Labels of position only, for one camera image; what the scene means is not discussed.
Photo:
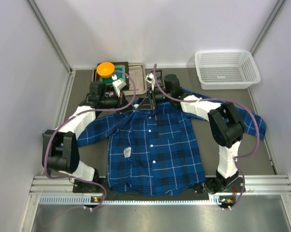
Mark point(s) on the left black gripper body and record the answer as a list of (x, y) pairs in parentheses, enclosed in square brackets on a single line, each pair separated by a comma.
[(123, 104)]

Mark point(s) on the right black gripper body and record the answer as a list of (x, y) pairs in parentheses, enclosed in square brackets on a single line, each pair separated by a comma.
[(151, 97)]

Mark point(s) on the blue plaid shirt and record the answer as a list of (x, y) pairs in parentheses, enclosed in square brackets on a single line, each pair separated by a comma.
[(150, 152)]

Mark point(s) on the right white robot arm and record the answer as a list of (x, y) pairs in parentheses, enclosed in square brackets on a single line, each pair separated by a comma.
[(226, 124)]

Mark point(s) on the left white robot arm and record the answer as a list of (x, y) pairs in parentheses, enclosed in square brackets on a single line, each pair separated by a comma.
[(60, 147)]

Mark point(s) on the small black brooch box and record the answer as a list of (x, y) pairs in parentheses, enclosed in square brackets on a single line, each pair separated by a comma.
[(159, 76)]

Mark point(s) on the green foam tray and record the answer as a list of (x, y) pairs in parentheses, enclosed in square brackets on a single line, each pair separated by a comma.
[(119, 66)]

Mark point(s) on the silver metal tray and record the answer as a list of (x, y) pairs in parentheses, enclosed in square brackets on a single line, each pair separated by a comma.
[(137, 73)]

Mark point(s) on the orange bowl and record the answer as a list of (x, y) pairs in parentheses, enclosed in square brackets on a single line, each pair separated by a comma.
[(105, 69)]

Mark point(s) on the white plastic basket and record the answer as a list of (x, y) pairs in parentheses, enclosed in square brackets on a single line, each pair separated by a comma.
[(226, 69)]

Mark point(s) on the slotted cable duct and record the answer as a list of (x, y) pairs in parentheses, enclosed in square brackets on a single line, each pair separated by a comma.
[(216, 199)]

